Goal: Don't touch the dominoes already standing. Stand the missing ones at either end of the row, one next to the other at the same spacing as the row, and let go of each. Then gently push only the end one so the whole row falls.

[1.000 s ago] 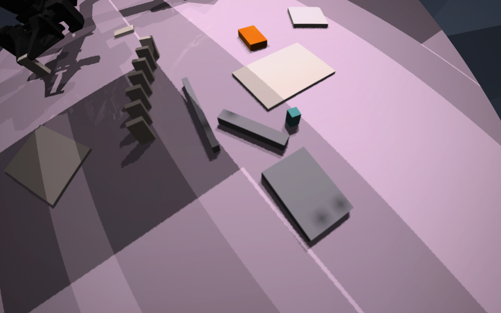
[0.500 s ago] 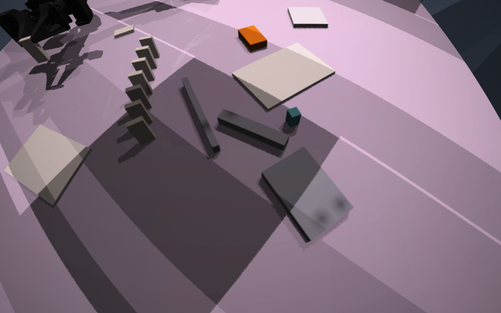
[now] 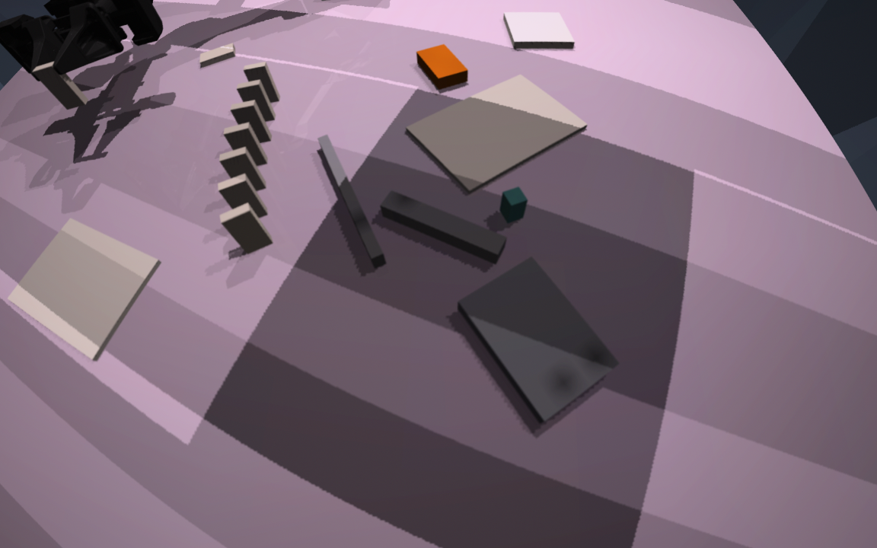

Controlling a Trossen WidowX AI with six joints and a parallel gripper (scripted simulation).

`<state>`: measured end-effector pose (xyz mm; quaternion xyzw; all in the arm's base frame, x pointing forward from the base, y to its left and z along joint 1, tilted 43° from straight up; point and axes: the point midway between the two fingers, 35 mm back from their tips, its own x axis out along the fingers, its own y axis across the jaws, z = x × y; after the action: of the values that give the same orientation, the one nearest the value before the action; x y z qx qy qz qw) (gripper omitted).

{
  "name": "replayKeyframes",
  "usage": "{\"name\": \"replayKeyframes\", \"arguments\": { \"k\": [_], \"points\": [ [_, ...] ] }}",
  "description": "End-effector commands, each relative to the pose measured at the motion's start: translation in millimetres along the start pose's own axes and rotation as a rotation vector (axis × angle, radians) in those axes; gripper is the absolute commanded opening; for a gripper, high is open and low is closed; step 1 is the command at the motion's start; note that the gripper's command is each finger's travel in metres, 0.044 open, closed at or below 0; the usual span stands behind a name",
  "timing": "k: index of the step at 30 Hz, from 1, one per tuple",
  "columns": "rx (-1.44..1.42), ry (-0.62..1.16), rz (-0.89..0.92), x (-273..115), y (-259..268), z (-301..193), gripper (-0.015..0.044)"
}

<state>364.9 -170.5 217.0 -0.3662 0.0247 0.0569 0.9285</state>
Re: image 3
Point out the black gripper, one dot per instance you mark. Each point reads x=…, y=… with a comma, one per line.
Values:
x=86, y=32

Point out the teal block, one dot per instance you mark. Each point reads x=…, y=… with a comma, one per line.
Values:
x=513, y=204

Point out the orange rectangular block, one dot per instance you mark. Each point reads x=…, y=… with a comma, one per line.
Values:
x=440, y=64

